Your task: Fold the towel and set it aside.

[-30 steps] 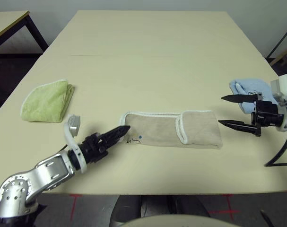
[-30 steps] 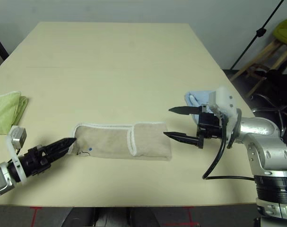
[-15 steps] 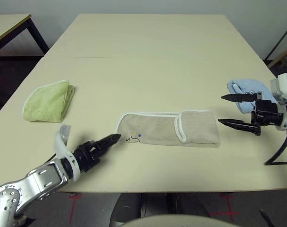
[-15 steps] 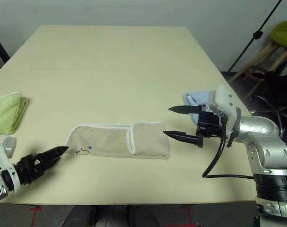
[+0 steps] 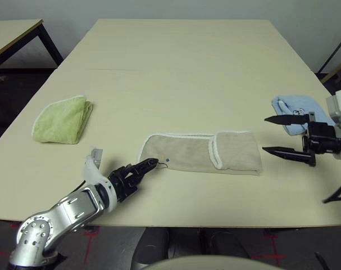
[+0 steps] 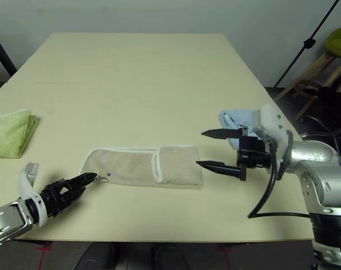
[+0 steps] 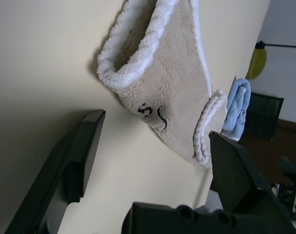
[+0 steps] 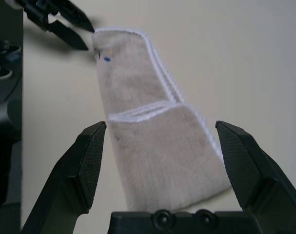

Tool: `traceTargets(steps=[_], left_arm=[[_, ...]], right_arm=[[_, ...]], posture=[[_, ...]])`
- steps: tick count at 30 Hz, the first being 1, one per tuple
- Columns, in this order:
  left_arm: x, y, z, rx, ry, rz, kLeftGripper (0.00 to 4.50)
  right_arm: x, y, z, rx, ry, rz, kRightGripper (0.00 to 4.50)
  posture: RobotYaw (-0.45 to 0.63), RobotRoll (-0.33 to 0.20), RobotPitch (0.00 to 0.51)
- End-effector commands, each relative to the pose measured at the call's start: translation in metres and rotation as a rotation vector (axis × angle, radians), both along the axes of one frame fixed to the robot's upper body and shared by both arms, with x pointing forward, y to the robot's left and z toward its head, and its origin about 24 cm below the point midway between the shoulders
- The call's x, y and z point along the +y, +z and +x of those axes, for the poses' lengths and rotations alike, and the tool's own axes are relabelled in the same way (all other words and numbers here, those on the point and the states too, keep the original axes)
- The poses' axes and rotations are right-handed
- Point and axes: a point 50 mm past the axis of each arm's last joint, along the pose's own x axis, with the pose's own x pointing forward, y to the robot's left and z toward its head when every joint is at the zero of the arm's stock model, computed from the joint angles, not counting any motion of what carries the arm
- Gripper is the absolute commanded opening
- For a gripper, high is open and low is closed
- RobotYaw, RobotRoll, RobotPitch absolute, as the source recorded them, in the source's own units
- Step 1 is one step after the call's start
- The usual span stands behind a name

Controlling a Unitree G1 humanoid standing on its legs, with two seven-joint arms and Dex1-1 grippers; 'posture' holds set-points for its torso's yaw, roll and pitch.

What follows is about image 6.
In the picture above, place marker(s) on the black robot left foot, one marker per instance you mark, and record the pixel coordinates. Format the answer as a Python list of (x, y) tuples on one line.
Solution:
[(95, 257)]

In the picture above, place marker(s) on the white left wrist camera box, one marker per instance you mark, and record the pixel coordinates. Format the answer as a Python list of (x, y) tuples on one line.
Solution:
[(25, 182)]

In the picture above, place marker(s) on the beige towel with white trim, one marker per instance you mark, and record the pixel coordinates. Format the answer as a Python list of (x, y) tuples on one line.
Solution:
[(136, 166)]

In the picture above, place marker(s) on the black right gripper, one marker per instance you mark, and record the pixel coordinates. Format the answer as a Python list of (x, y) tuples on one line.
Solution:
[(253, 153)]

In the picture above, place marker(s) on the black robot foot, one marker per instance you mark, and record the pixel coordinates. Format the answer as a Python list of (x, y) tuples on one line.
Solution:
[(95, 257), (170, 258)]

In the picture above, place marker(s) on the black office chair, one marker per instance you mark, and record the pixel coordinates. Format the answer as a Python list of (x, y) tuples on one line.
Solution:
[(333, 112)]

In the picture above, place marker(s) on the folded blue towel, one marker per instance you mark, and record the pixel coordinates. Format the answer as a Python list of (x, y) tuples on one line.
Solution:
[(234, 116)]

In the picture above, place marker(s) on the folded green towel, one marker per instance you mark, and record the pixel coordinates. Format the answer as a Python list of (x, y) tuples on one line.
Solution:
[(10, 135)]

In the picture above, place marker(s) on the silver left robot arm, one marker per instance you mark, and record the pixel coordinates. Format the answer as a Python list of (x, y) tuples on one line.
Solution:
[(7, 219)]

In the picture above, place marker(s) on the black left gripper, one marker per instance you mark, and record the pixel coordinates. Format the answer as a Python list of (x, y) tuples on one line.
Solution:
[(56, 198)]

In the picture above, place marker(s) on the black robot right foot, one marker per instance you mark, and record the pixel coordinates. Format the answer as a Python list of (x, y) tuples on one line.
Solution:
[(170, 258)]

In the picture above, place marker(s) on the black tripod stand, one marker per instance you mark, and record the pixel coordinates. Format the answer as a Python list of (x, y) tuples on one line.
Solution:
[(309, 43)]

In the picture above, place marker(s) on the green cushion wooden stool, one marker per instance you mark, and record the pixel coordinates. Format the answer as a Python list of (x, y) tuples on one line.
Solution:
[(338, 42)]

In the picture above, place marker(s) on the side table with black legs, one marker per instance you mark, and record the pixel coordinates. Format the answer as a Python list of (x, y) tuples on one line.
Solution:
[(3, 59)]

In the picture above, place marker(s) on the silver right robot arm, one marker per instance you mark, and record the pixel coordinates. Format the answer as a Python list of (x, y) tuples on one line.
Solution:
[(316, 157)]

